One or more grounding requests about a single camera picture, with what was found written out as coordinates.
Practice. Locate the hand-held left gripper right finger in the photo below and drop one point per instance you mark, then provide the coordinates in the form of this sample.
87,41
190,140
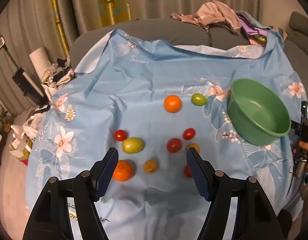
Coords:
199,175

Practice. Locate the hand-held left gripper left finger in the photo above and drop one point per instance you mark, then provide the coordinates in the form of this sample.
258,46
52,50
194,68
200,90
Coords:
106,175

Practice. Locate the small red tomato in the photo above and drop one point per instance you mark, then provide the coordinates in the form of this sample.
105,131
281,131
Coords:
189,133
187,171
120,135

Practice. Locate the ridged orange mandarin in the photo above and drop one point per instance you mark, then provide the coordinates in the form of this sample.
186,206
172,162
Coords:
124,171

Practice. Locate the yellow tomato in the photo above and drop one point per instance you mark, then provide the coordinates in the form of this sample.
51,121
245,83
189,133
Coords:
194,146

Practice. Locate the large red tomato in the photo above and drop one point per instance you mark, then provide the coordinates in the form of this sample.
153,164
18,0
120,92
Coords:
174,145

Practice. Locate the large green-yellow tomato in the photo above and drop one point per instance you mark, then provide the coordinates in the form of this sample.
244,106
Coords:
133,145

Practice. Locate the orange-yellow tomato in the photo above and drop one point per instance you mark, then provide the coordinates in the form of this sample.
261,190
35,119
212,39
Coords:
150,166

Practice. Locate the green plastic bowl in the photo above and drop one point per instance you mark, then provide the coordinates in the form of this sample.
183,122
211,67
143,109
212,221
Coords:
256,110

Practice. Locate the small green tomato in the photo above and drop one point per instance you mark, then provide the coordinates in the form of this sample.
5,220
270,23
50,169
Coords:
199,99

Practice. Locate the round orange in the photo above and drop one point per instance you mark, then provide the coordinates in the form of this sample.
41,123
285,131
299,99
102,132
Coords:
172,103

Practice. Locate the pile of white plastic bags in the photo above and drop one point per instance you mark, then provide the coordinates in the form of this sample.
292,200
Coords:
22,135

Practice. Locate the blue floral bed sheet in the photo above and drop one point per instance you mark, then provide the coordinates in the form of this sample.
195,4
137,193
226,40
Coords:
144,80

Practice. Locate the purple cloth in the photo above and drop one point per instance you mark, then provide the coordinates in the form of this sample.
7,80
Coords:
254,31

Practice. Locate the black and white clutter pile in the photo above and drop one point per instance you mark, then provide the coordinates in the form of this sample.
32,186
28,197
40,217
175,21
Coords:
60,73

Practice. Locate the black floor appliance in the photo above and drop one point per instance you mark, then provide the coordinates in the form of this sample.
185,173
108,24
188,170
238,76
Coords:
25,83

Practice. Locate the white paper roll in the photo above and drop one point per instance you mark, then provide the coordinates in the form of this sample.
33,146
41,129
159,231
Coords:
39,60

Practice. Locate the grey sofa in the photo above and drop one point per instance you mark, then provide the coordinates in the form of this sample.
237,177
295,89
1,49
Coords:
189,32

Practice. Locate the pink crumpled cloth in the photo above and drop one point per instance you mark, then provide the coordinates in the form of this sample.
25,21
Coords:
214,12

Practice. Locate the yellow patterned curtain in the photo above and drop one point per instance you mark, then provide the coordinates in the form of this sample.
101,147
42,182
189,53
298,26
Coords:
112,2

